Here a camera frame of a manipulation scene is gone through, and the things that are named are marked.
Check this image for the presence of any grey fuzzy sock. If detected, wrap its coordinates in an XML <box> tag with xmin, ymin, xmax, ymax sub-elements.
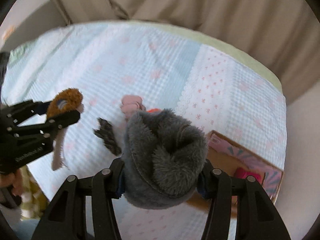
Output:
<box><xmin>121</xmin><ymin>109</ymin><xmax>208</xmax><ymax>210</ymax></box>

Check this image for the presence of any grey sofa backrest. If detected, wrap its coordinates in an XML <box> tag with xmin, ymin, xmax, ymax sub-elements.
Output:
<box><xmin>1</xmin><ymin>0</ymin><xmax>67</xmax><ymax>51</ymax></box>

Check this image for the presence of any magenta pouch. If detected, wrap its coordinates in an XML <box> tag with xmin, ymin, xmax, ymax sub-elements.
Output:
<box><xmin>233</xmin><ymin>167</ymin><xmax>265</xmax><ymax>184</ymax></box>

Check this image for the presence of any beige curtain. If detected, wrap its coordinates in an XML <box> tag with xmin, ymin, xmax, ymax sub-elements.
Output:
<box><xmin>54</xmin><ymin>0</ymin><xmax>319</xmax><ymax>103</ymax></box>

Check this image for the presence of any person's left hand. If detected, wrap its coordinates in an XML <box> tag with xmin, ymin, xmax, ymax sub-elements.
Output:
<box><xmin>0</xmin><ymin>169</ymin><xmax>23</xmax><ymax>196</ymax></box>

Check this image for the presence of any cardboard box pink print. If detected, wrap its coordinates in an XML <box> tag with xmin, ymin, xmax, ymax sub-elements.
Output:
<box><xmin>186</xmin><ymin>129</ymin><xmax>285</xmax><ymax>218</ymax></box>

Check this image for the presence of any light green sheet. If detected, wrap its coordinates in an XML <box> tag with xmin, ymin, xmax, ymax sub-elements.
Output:
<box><xmin>125</xmin><ymin>19</ymin><xmax>283</xmax><ymax>93</ymax></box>

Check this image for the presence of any brown plush toy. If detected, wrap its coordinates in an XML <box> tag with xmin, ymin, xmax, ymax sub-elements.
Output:
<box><xmin>46</xmin><ymin>88</ymin><xmax>84</xmax><ymax>171</ymax></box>

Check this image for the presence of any blue checkered floral blanket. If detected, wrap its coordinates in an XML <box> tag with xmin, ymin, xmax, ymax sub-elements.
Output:
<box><xmin>1</xmin><ymin>22</ymin><xmax>286</xmax><ymax>239</ymax></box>

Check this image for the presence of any pink patterned sock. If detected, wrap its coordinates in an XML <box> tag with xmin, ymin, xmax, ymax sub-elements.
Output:
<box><xmin>120</xmin><ymin>95</ymin><xmax>146</xmax><ymax>120</ymax></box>

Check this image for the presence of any orange pompom plush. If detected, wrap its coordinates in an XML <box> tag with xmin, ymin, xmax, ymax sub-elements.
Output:
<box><xmin>147</xmin><ymin>108</ymin><xmax>161</xmax><ymax>113</ymax></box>

